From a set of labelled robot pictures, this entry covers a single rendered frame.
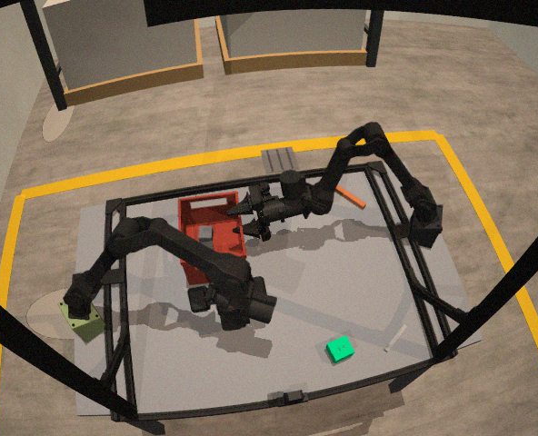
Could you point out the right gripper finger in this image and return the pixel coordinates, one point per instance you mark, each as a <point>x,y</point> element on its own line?
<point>242,208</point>
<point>249,229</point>

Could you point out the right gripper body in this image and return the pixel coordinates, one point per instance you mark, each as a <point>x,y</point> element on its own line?
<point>273,211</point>

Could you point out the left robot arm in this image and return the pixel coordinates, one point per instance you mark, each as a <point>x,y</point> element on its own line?
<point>223,269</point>

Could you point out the orange rectangular bar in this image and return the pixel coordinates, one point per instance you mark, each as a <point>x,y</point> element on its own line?
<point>350,197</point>

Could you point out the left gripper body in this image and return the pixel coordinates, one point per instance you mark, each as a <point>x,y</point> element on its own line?
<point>199,304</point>

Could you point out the dark red plastic crate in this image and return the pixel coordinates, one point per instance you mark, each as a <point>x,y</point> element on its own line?
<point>224,240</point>

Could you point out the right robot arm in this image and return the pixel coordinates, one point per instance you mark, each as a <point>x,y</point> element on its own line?
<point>293,188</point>

